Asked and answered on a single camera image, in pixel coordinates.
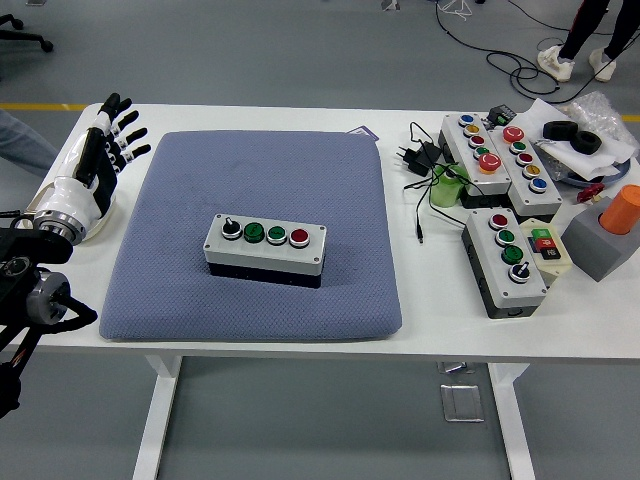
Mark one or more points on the clear bubble wrap bag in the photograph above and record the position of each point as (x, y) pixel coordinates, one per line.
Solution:
(597, 110)

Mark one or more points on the grey block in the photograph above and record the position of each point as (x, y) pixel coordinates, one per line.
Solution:
(595, 250)

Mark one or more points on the purple card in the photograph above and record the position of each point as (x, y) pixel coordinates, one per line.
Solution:
(362, 132)

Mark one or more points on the person with white shoes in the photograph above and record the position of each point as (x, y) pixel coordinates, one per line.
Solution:
(575, 35)

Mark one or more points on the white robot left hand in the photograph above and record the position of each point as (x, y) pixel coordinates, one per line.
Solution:
(70, 195)

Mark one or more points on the clear acrylic plate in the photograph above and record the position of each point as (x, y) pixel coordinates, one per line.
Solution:
(556, 165)

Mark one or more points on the orange cylinder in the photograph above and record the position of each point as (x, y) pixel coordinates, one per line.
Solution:
(622, 210)

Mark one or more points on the blue-grey cushion mat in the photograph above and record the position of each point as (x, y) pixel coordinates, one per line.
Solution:
(300, 175)

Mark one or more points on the five-button box, red mushroom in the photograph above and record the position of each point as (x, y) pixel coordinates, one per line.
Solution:
(542, 200)

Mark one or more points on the small metal floor cover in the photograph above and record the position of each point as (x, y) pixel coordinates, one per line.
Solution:
(455, 367)

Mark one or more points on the black office chair base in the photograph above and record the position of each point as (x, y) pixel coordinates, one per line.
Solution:
(25, 36)

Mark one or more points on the metal floor outlet plate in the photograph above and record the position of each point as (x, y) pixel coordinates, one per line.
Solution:
(462, 402)

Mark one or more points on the grey-blue round disc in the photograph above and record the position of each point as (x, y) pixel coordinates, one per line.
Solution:
(620, 172)

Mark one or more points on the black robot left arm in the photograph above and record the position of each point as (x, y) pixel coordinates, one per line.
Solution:
(30, 250)

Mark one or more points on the grey four-button control box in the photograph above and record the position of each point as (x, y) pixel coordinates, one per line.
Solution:
(265, 255)
(520, 295)

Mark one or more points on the white paper sheet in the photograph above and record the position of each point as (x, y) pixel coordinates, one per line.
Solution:
(532, 117)

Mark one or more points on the five-button box, orange-ringed mushroom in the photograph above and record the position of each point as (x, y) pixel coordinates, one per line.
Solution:
(457, 132)

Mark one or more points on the green plastic cylinder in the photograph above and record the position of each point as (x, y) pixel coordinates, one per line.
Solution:
(445, 192)

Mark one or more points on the cream three-button switch box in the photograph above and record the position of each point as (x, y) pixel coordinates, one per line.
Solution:
(547, 247)

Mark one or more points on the black terminal module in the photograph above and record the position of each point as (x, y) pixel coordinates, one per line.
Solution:
(500, 116)

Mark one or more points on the white table leg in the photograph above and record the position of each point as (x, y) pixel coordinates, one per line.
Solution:
(157, 415)
(512, 420)

